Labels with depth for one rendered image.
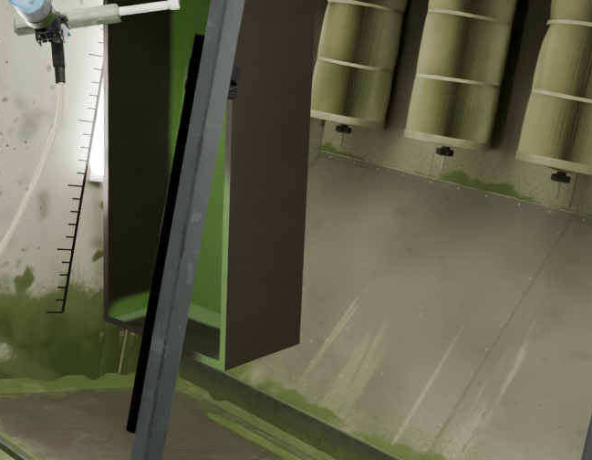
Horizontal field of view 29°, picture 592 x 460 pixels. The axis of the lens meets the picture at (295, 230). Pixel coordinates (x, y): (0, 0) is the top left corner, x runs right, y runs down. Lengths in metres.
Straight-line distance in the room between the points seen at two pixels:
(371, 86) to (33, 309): 1.61
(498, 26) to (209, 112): 2.20
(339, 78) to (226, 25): 2.42
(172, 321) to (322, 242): 2.56
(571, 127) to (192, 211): 1.90
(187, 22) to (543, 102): 1.24
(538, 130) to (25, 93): 1.82
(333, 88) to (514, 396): 1.48
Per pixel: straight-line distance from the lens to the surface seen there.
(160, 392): 2.37
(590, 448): 2.08
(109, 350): 4.72
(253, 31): 3.38
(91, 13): 3.41
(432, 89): 4.29
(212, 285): 4.07
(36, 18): 3.18
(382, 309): 4.46
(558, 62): 3.94
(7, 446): 3.94
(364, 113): 4.68
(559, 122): 3.92
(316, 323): 4.59
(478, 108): 4.29
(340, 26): 4.69
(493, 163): 4.55
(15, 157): 4.29
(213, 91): 2.27
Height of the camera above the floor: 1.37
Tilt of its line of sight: 7 degrees down
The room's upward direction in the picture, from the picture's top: 11 degrees clockwise
